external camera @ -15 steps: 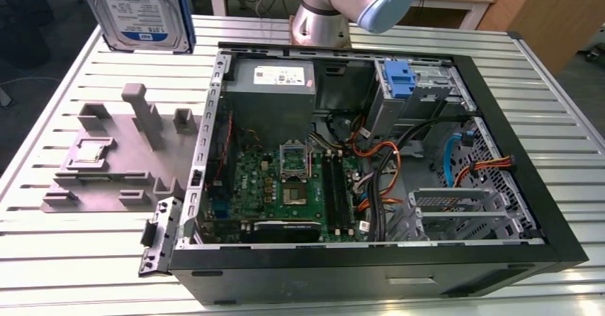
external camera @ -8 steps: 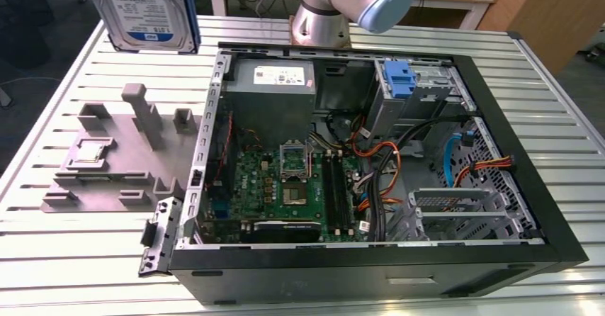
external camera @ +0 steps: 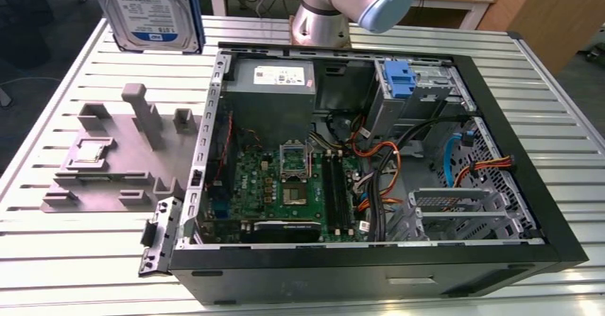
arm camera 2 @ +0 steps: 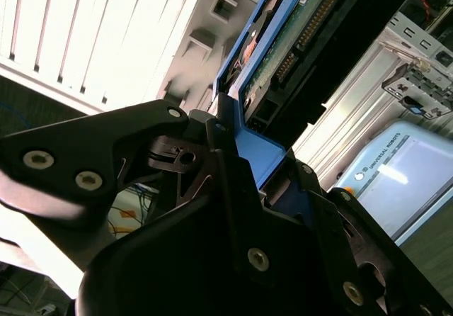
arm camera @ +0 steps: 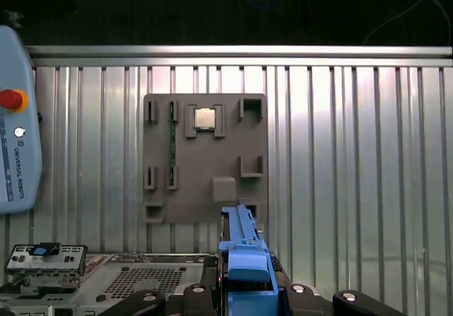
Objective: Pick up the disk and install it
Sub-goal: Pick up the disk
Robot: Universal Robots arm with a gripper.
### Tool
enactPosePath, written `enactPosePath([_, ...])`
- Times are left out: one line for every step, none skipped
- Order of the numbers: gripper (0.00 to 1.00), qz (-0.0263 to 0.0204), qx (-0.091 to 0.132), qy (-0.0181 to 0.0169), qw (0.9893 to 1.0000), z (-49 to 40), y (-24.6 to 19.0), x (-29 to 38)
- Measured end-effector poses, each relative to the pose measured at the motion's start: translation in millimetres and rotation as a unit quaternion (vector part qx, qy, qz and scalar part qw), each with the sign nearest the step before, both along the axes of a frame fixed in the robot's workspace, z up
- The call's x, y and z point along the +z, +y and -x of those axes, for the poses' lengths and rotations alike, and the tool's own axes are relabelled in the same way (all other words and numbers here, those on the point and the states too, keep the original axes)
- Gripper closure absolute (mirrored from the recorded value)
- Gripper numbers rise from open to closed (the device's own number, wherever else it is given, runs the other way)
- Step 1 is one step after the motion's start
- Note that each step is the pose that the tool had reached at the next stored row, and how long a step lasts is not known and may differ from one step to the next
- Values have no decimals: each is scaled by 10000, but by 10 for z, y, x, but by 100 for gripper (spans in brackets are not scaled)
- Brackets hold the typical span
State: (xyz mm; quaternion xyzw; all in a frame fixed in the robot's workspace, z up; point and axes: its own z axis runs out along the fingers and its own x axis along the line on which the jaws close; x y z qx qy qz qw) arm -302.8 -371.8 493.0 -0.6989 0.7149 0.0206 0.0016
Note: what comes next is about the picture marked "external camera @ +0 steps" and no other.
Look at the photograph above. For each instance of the hard disk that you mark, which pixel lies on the hard disk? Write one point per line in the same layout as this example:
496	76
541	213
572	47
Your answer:
146	11

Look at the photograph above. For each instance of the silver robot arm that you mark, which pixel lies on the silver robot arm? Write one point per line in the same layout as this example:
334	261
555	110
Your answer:
321	25

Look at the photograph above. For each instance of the metal disk bay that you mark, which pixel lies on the metal disk bay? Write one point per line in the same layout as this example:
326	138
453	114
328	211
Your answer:
453	215

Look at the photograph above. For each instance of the silver power supply unit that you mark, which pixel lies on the silver power supply unit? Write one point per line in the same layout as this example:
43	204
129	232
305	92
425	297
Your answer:
269	110

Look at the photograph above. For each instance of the CPU socket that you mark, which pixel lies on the CPU socket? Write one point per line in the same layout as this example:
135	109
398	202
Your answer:
297	195

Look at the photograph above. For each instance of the black RAM slot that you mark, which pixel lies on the black RAM slot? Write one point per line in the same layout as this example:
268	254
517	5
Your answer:
344	192
330	192

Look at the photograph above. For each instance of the green motherboard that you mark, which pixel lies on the green motherboard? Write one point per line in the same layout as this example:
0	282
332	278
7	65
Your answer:
258	192

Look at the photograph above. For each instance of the black graphics card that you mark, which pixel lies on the black graphics card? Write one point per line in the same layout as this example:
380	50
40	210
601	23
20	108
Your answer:
284	229

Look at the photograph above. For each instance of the blue expansion slot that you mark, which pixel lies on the blue expansion slot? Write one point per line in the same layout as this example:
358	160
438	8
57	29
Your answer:
221	209

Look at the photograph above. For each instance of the silver optical drive cage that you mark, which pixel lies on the silver optical drive cage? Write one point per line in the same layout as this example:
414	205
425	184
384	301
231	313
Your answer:
416	110

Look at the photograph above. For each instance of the blue plastic drive latch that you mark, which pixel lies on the blue plastic drive latch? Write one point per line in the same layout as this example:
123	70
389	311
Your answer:
400	78

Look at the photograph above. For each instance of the black PC case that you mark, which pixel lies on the black PC case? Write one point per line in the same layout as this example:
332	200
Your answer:
330	277

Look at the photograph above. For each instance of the grey parts rack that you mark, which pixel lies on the grey parts rack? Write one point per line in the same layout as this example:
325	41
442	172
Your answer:
123	160

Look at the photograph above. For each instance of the silver CPU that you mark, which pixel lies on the silver CPU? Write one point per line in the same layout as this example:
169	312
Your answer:
91	153

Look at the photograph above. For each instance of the brown wooden cabinet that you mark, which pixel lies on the brown wooden cabinet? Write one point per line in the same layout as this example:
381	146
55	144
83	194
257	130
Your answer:
557	11

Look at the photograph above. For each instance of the silver card retention bracket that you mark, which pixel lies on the silver card retention bracket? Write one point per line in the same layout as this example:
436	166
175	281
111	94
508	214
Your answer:
163	224

